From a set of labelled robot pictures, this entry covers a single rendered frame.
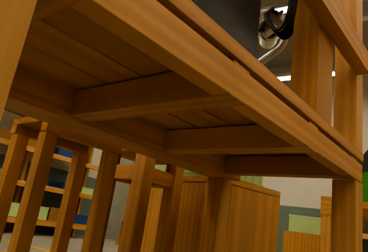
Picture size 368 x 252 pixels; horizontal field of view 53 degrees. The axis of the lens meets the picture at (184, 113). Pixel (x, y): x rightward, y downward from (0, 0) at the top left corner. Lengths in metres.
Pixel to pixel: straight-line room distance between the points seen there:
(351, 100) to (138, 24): 1.20
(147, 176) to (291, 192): 6.84
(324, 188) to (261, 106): 7.45
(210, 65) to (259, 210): 1.61
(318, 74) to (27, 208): 1.01
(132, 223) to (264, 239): 0.87
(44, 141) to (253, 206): 1.28
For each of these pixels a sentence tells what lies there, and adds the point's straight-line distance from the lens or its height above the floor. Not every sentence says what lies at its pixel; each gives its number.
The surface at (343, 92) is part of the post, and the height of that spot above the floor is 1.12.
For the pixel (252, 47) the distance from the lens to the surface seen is 1.10.
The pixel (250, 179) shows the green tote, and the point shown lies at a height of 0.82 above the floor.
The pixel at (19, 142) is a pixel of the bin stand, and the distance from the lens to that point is 1.50.
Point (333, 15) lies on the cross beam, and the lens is 1.27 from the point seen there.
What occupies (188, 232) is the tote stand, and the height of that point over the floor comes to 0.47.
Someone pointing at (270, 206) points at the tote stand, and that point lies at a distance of 2.30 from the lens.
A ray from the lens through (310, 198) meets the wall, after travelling 8.30.
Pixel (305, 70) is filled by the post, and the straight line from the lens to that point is 1.23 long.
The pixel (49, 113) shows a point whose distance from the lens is 1.12.
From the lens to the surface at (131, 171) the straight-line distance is 1.79.
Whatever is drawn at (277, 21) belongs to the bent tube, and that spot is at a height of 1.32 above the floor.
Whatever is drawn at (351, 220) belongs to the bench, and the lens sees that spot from 1.53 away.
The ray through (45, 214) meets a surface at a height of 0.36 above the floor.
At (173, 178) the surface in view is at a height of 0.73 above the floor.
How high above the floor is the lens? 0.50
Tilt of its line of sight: 17 degrees up
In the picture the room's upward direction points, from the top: 9 degrees clockwise
